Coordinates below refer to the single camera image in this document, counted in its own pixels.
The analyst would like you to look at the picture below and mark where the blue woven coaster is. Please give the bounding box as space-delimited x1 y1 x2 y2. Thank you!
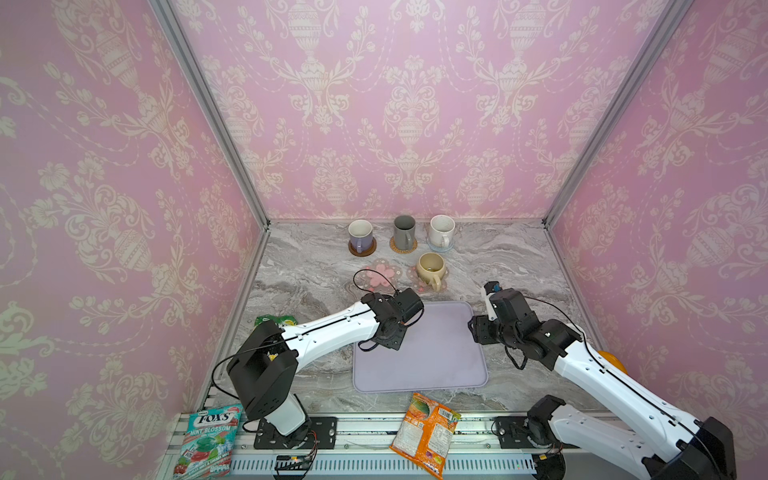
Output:
427 241 453 253

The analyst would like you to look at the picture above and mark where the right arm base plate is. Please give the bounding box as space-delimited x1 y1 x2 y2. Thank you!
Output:
494 415 583 450

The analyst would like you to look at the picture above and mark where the pink flower coaster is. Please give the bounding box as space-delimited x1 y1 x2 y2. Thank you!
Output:
355 259 402 293
408 261 448 292

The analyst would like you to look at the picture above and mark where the red green Fox's candy bag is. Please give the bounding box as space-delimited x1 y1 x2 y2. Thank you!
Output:
172 404 242 479

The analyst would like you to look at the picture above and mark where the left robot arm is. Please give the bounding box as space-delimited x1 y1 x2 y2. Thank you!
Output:
226 288 424 448

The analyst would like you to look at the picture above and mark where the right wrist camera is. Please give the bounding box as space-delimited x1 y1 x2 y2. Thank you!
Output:
483 280 502 322

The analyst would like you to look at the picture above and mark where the yellow lidded cup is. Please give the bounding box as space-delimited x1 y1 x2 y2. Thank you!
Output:
599 351 627 374

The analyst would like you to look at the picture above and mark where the grey mug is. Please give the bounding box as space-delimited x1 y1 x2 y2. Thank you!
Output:
394 215 416 249

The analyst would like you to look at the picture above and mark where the orange snack bag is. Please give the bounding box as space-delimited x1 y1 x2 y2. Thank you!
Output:
390 393 462 479

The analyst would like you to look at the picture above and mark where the lavender silicone tray mat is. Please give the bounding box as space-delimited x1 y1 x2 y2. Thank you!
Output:
352 301 488 393

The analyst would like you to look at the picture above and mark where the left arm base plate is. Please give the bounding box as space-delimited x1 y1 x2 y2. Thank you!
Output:
253 416 338 450

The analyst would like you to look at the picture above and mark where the aluminium front rail frame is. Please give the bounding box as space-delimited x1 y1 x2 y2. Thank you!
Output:
158 414 652 479

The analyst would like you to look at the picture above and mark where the green yellow Fox's candy bag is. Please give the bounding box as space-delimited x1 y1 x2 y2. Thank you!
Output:
254 315 297 327

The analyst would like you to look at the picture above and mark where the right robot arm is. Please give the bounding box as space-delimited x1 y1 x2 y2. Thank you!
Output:
468 281 737 479

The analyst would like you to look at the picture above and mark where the small lavender white cup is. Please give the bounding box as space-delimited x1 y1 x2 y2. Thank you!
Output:
348 219 374 255

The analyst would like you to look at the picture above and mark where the brown wooden coaster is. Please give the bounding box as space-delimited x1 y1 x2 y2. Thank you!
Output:
347 237 377 257

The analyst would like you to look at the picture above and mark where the white mug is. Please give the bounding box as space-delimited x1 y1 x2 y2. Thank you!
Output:
428 215 456 247

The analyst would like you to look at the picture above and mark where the beige ceramic mug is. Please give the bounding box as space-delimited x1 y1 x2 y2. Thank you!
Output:
416 252 446 292

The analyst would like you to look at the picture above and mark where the woven rattan coaster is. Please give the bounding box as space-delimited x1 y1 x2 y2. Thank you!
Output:
389 236 419 254

